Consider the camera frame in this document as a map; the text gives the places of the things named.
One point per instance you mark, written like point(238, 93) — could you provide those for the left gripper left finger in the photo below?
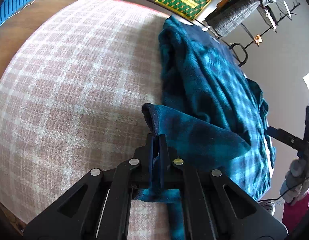
point(117, 188)

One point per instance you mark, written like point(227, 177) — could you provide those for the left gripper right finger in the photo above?
point(190, 217)

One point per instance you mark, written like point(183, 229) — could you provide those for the teal plaid fleece jacket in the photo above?
point(211, 114)

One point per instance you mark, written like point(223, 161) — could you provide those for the pink sleeve forearm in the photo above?
point(293, 214)

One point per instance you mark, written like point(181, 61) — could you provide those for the black metal clothes rack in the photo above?
point(265, 12)

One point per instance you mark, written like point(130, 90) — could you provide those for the pink plaid bed sheet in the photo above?
point(70, 109)

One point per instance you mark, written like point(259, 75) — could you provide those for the small teddy bear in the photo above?
point(258, 40)

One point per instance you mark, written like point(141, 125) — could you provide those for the grey checked hanging garment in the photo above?
point(232, 14)

